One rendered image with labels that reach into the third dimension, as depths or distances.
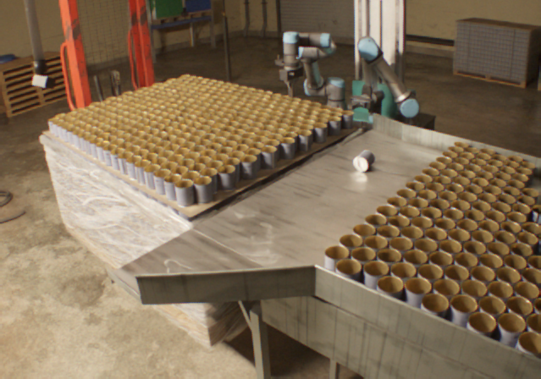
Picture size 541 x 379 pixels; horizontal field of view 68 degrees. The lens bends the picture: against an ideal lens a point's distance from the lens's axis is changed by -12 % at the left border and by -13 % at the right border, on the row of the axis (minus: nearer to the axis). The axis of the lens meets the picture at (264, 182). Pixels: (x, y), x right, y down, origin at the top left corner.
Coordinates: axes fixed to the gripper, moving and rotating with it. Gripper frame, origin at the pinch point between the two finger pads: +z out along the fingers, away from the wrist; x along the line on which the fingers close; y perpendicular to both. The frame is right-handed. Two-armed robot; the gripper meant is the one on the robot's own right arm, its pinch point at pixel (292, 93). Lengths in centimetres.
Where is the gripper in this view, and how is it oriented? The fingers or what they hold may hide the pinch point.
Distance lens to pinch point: 231.9
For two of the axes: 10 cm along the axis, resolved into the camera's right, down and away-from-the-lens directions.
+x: 6.7, -3.6, 6.4
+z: 0.3, 8.8, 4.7
